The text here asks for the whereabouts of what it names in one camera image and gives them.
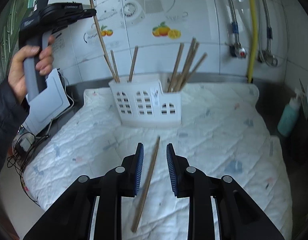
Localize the valve with red knob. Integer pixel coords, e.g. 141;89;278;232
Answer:
229;43;247;59

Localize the left braided metal hose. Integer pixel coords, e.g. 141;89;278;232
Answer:
220;0;241;48

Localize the wooden chopstick low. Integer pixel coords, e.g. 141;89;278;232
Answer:
179;53;207;90

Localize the wooden chopstick crossing diagonal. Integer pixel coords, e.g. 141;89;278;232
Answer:
167;43;184;92

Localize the white quilted mat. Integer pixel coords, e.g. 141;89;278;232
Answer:
23;83;292;239

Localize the white appliance box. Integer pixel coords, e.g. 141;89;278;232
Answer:
23;69;70;135

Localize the green wall cabinet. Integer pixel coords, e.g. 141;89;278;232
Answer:
0;0;35;81

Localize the white plastic utensil holder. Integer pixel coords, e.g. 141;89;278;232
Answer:
108;73;181;128

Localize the wooden chopstick long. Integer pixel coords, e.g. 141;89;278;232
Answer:
173;37;197;92

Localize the wooden chopstick pair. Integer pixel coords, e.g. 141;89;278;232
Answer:
128;46;138;82

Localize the braided metal hose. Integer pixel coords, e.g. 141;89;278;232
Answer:
255;0;280;68
220;0;241;48

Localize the teal pump bottle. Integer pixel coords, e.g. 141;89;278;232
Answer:
277;88;303;137

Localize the chrome angle valve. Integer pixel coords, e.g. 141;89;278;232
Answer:
258;50;278;67

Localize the dark jacket forearm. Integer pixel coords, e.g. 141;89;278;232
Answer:
0;80;30;173

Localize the person's left hand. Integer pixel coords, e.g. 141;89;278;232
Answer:
8;35;56;104

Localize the right braided metal hose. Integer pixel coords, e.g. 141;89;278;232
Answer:
255;0;280;68

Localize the yellow gas hose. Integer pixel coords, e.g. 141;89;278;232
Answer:
246;0;258;84

